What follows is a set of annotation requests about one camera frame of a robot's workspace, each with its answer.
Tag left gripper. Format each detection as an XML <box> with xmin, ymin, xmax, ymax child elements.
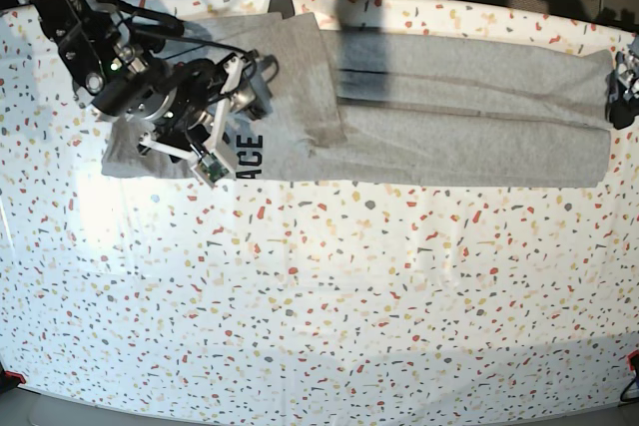
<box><xmin>606</xmin><ymin>37</ymin><xmax>639</xmax><ymax>130</ymax></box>

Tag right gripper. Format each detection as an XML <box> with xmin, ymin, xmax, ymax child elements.
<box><xmin>137</xmin><ymin>50</ymin><xmax>266</xmax><ymax>167</ymax></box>

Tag grey T-shirt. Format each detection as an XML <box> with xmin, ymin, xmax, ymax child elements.
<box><xmin>101</xmin><ymin>11</ymin><xmax>616</xmax><ymax>188</ymax></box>

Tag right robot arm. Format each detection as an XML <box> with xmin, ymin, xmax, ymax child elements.
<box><xmin>17</xmin><ymin>0</ymin><xmax>265</xmax><ymax>177</ymax></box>

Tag black table clamp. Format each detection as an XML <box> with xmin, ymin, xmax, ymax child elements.
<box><xmin>269</xmin><ymin>0</ymin><xmax>295</xmax><ymax>19</ymax></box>

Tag red corner clamp right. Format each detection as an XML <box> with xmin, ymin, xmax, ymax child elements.
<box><xmin>626</xmin><ymin>350</ymin><xmax>639</xmax><ymax>376</ymax></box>

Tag red corner clamp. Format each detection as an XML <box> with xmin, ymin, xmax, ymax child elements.
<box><xmin>626</xmin><ymin>350</ymin><xmax>639</xmax><ymax>376</ymax></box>
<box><xmin>0</xmin><ymin>370</ymin><xmax>26</xmax><ymax>393</ymax></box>

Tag red corner clamp left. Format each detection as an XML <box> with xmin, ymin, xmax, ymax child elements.
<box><xmin>0</xmin><ymin>370</ymin><xmax>26</xmax><ymax>393</ymax></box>

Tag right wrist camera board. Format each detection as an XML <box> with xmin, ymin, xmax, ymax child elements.
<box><xmin>189</xmin><ymin>147</ymin><xmax>233</xmax><ymax>188</ymax></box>

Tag black cable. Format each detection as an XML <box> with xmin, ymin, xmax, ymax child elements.
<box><xmin>119</xmin><ymin>6</ymin><xmax>251</xmax><ymax>56</ymax></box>

